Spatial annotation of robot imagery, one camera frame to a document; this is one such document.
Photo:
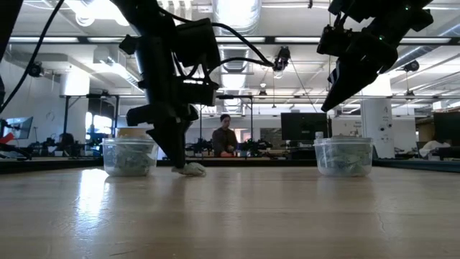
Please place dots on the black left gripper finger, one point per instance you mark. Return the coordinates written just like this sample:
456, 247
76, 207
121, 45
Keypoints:
172, 144

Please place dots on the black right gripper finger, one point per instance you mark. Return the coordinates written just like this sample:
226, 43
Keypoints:
345, 86

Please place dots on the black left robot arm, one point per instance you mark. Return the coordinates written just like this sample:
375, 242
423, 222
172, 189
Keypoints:
143, 14

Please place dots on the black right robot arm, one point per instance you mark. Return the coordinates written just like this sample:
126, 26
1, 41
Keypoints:
395, 14

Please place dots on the yellow ceramic mug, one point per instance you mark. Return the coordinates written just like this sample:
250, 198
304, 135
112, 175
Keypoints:
133, 133

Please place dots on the white column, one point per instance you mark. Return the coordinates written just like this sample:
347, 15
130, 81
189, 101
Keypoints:
377, 118

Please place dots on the person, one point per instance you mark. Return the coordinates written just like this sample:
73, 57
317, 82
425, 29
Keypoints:
224, 140

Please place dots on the black computer monitor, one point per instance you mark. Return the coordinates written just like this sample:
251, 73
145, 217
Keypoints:
303, 126

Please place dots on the clear plastic deli container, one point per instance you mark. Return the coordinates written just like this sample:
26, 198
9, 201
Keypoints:
106, 158
318, 158

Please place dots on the dark computer monitor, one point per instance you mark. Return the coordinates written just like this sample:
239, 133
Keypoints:
447, 127

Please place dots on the computer monitor with lit screen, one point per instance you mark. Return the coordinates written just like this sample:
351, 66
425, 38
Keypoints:
19, 127

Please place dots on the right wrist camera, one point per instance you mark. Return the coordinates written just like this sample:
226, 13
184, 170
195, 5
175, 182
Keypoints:
334, 39

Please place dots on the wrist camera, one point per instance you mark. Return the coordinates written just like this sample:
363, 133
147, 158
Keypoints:
334, 39
201, 93

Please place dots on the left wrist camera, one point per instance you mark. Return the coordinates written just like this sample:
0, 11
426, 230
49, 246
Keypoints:
201, 93

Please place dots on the black ceiling mounted camera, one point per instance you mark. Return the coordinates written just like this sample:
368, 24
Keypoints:
35, 69
411, 66

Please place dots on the black overhead camera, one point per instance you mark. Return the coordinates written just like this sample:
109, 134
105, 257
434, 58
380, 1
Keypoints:
282, 59

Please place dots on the black aluminium table frame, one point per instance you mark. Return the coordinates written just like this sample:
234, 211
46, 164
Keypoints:
251, 162

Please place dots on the silver ventilation duct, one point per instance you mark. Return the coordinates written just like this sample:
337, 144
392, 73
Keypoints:
235, 14

